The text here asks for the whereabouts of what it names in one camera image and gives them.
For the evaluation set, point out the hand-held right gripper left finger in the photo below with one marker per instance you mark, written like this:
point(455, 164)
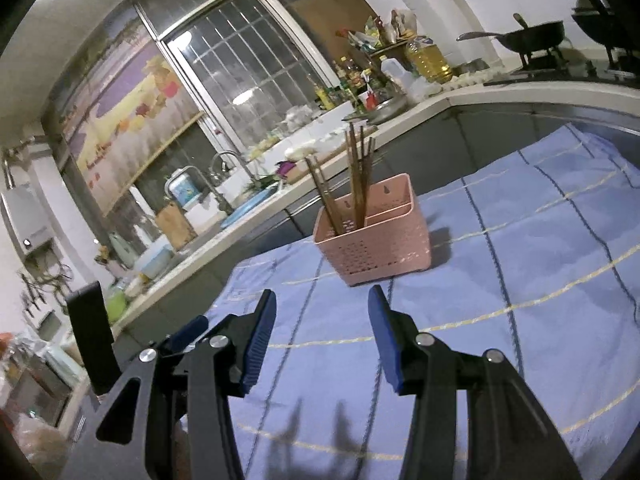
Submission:
point(257, 345)

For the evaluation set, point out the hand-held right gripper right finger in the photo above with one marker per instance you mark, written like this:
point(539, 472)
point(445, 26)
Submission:
point(385, 345)

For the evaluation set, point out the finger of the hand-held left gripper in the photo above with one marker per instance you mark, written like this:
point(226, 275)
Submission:
point(92, 340)
point(190, 330)

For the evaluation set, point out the pink perforated plastic basket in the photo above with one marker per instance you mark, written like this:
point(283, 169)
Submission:
point(380, 255)

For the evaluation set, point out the bundle of brown wooden chopsticks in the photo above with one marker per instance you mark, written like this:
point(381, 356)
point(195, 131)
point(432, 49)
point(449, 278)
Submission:
point(356, 180)

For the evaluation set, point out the light blue plastic tub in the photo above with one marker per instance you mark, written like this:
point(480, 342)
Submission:
point(155, 260)

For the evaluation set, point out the pale green kettle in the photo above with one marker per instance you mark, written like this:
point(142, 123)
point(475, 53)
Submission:
point(121, 250)

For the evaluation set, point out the brown wooden cutting board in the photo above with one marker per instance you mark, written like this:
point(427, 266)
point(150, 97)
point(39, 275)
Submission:
point(175, 227)

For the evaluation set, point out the white water heater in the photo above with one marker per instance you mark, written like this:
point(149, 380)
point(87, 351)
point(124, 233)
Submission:
point(25, 220)

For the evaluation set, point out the metal faucet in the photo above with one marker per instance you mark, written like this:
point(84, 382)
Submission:
point(220, 195)
point(239, 162)

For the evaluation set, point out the white blue water filter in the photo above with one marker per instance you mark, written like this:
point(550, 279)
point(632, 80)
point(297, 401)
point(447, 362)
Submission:
point(181, 190)

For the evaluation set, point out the blue checked cloth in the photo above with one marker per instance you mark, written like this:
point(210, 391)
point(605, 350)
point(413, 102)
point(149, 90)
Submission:
point(500, 260)

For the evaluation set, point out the purple vegetable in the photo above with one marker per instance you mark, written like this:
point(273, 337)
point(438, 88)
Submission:
point(286, 169)

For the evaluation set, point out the long wooden chopping board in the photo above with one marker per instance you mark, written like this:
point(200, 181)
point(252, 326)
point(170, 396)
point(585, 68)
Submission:
point(325, 157)

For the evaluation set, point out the metal basin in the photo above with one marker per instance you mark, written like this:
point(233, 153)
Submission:
point(387, 107)

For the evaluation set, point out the row of condiment bottles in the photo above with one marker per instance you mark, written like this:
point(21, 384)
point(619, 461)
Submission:
point(350, 82)

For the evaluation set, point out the barred kitchen window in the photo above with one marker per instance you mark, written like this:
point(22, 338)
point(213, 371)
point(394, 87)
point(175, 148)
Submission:
point(250, 70)

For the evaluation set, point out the row of white eggs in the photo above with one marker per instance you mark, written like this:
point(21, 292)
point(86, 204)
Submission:
point(467, 80)

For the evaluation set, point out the white plastic jug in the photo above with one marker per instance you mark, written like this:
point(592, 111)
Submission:
point(391, 67)

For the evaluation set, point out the large yellow oil bottle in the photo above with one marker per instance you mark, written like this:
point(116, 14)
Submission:
point(430, 62)

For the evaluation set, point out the white kitchen counter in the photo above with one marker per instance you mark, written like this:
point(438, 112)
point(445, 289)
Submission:
point(525, 91)

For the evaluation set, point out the gas stove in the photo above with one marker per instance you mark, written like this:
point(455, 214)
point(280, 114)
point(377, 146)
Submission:
point(550, 72)

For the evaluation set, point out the black wok with ladle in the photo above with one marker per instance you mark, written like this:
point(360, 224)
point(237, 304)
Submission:
point(535, 35)

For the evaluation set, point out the landscape wall picture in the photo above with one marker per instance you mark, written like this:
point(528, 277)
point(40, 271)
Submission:
point(135, 110)

